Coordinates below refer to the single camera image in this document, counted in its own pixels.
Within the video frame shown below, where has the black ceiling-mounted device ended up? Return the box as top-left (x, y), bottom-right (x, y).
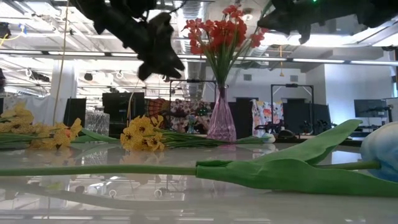
top-left (0, 22), bottom-right (12, 40)

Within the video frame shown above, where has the white cloth curtain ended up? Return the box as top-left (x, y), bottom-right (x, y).
top-left (2, 95), bottom-right (68, 125)

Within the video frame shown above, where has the long ceiling light strip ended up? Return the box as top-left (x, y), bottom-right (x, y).
top-left (0, 49), bottom-right (139, 59)
top-left (231, 56), bottom-right (398, 67)

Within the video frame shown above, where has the black metal frame stand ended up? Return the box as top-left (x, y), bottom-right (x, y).
top-left (270, 83), bottom-right (315, 138)
top-left (169, 79), bottom-right (218, 134)

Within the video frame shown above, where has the clear cut-glass vase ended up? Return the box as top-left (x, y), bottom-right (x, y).
top-left (85, 111), bottom-right (110, 137)

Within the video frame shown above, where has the black shelf cabinet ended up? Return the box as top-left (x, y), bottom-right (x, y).
top-left (102, 92), bottom-right (146, 138)

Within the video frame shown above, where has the long yellow cable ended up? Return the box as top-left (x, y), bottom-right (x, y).
top-left (52, 0), bottom-right (70, 125)

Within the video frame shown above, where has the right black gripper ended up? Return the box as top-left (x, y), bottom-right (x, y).
top-left (257, 0), bottom-right (327, 45)

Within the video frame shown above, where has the orange mandala tapestry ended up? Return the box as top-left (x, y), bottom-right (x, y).
top-left (144, 98), bottom-right (170, 130)

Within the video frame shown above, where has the white artificial tulip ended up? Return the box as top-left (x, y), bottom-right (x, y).
top-left (0, 119), bottom-right (398, 197)
top-left (234, 133), bottom-right (277, 144)

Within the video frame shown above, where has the black dome-shaped object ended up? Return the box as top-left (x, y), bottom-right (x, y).
top-left (277, 129), bottom-right (296, 139)

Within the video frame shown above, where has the dark floral tapestry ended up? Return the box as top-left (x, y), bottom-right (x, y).
top-left (169, 99), bottom-right (210, 134)

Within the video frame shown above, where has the wide black partition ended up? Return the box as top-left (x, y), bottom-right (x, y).
top-left (282, 102), bottom-right (332, 134)

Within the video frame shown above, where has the white floral cloth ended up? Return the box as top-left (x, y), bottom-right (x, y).
top-left (251, 99), bottom-right (284, 138)

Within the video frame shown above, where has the yellow artificial flower bunch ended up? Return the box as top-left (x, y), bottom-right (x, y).
top-left (119, 114), bottom-right (242, 152)
top-left (0, 104), bottom-right (83, 151)

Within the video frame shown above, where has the red artificial flower bunch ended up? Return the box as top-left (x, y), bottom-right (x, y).
top-left (182, 3), bottom-right (271, 91)

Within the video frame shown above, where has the dark computer monitor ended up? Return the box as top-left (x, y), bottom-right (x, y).
top-left (354, 99), bottom-right (388, 118)

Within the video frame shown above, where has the silver vertical ventilation duct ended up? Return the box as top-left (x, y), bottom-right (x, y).
top-left (177, 0), bottom-right (208, 101)

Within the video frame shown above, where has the black metal table frame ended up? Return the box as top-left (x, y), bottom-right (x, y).
top-left (275, 136), bottom-right (363, 147)

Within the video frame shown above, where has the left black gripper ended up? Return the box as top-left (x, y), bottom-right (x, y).
top-left (136, 11), bottom-right (186, 82)

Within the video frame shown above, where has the pink glass vase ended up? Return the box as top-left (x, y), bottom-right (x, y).
top-left (206, 84), bottom-right (237, 142)

